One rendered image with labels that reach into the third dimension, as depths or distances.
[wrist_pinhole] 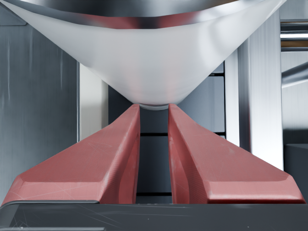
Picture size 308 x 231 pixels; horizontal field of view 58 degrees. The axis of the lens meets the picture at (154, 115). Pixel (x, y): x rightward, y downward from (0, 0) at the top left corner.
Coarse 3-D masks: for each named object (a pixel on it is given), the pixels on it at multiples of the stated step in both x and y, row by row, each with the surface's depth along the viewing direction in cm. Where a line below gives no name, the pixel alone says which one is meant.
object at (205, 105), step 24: (216, 72) 18; (120, 96) 18; (192, 96) 18; (216, 96) 18; (144, 120) 18; (216, 120) 18; (144, 144) 18; (144, 168) 18; (168, 168) 18; (144, 192) 18; (168, 192) 18
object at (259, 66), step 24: (264, 24) 10; (240, 48) 11; (264, 48) 10; (240, 72) 11; (264, 72) 10; (240, 96) 11; (264, 96) 10; (240, 120) 11; (264, 120) 10; (240, 144) 11; (264, 144) 10
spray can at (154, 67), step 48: (0, 0) 3; (48, 0) 2; (96, 0) 2; (144, 0) 2; (192, 0) 2; (240, 0) 2; (96, 48) 3; (144, 48) 3; (192, 48) 3; (144, 96) 9
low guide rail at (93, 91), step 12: (84, 72) 15; (84, 84) 15; (96, 84) 15; (84, 96) 15; (96, 96) 15; (84, 108) 15; (96, 108) 15; (84, 120) 14; (96, 120) 14; (84, 132) 14
